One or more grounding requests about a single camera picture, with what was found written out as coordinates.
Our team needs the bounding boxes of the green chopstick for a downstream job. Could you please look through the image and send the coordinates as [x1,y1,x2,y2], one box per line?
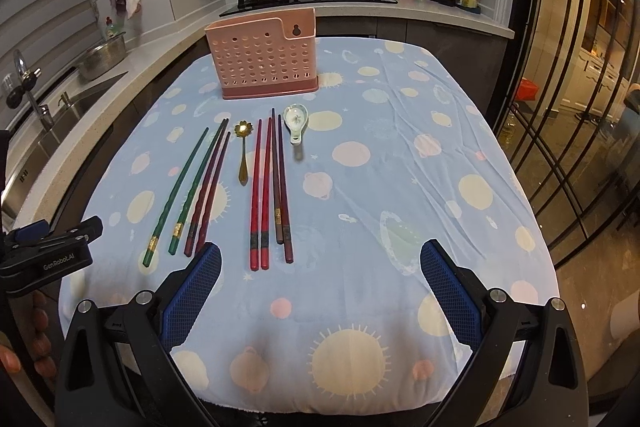
[168,118,228,255]
[142,127,209,268]

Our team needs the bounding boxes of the maroon chopstick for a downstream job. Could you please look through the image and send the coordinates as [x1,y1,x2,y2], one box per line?
[196,131,231,251]
[184,118,229,257]

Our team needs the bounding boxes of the brown chopstick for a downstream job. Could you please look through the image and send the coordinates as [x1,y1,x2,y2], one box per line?
[271,108,284,245]
[278,116,294,265]

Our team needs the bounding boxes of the gold flower spoon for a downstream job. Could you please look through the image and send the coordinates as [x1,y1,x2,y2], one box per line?
[234,120,253,186]

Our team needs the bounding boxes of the white ceramic soup spoon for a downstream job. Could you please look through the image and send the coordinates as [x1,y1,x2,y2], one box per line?
[282,104,309,145]

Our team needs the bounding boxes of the chrome kitchen faucet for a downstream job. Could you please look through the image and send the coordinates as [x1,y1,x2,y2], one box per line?
[1,49,54,131]

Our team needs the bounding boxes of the person's left hand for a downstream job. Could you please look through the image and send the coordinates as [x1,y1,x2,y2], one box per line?
[1,289,58,386]

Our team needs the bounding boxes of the stainless steel sink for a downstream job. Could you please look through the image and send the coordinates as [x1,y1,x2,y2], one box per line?
[1,72,126,229]

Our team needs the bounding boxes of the blue planet-print tablecloth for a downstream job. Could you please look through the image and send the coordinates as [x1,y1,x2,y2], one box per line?
[58,38,559,415]

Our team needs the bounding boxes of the steel colander bowl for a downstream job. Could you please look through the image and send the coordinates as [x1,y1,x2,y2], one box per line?
[75,31,127,81]

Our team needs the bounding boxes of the black-framed glass door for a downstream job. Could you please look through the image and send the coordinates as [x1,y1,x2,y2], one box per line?
[499,0,639,267]

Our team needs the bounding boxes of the green dish soap bottle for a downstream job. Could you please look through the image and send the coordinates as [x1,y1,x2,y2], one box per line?
[105,16,120,39]

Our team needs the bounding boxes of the white window blinds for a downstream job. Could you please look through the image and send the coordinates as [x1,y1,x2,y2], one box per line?
[0,0,101,108]

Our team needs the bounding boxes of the pink perforated utensil holder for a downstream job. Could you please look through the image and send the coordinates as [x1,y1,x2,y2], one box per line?
[205,8,319,100]

